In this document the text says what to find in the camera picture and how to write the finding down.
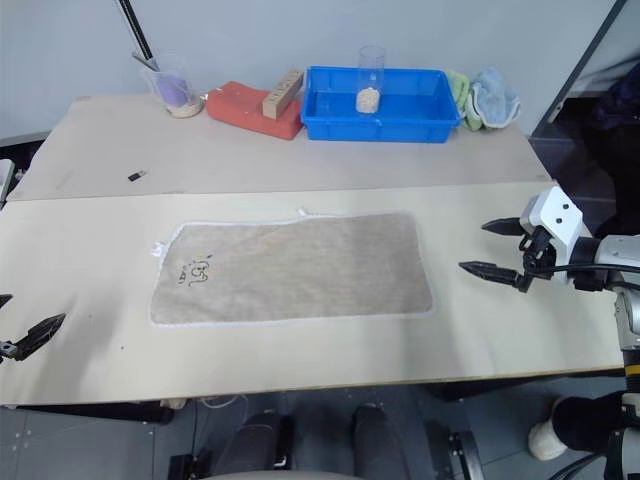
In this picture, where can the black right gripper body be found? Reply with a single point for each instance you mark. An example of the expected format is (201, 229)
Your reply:
(540, 250)

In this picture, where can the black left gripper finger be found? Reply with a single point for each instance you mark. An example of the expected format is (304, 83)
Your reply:
(42, 334)
(4, 300)

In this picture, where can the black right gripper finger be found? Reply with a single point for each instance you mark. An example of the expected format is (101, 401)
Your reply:
(506, 227)
(495, 272)

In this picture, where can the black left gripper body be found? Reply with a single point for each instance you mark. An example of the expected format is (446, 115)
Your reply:
(7, 351)

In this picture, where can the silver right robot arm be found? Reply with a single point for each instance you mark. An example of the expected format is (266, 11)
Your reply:
(620, 252)

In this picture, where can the beige towel with black print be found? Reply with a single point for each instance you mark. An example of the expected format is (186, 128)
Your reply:
(300, 270)

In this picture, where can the light blue cloth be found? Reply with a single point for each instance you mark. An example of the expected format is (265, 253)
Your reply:
(495, 97)

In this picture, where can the green cloth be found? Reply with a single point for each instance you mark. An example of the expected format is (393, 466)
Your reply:
(462, 95)

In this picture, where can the blue plastic bin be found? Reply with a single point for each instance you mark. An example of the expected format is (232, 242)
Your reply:
(410, 107)

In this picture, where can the white fuzzy shoe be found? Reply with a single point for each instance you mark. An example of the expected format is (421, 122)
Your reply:
(545, 435)

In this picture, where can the dark trouser leg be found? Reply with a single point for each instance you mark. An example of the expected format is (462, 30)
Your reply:
(590, 420)

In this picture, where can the small black usb stick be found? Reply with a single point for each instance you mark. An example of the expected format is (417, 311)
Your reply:
(137, 175)

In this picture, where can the dark grey slanted panel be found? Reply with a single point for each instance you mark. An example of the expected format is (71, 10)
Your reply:
(590, 60)

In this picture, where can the tall clear cup with grains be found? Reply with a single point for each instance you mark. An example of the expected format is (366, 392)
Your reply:
(370, 75)

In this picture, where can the wooden block with print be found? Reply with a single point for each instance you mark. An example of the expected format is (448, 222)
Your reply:
(282, 95)

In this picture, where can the clear measuring cup with grains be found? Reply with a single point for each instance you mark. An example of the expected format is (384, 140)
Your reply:
(182, 102)

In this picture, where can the purple cloth in cup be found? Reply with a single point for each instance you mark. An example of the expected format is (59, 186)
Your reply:
(172, 87)

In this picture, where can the orange red brick sponge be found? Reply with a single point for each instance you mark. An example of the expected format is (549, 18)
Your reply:
(235, 107)

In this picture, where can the black threaded rod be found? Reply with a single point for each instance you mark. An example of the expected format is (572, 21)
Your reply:
(134, 30)

